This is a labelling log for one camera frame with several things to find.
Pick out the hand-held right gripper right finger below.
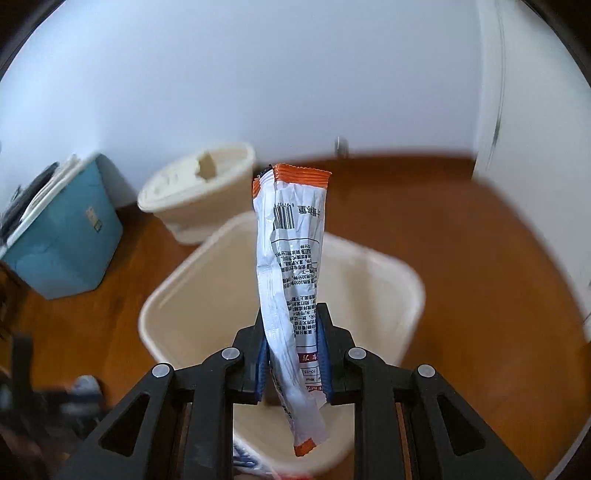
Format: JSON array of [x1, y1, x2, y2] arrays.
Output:
[[316, 302, 536, 480]]

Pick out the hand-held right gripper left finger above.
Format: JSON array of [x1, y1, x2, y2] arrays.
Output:
[[55, 318, 269, 480]]

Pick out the cream plastic trash bin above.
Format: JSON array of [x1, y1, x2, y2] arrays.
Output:
[[139, 211, 426, 478]]

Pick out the white orange snack wrapper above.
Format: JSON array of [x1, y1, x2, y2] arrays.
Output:
[[252, 164, 333, 457]]

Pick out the blue printed wrapper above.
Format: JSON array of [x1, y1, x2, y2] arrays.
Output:
[[233, 438, 273, 476]]

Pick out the blue storage box white lid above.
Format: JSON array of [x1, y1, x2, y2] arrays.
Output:
[[0, 152, 124, 301]]

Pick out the cream mop bucket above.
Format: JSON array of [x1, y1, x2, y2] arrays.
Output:
[[137, 142, 257, 245]]

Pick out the dark folded cloth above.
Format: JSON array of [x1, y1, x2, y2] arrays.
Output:
[[0, 161, 61, 241]]

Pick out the white door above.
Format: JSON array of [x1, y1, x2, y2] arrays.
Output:
[[471, 0, 591, 324]]

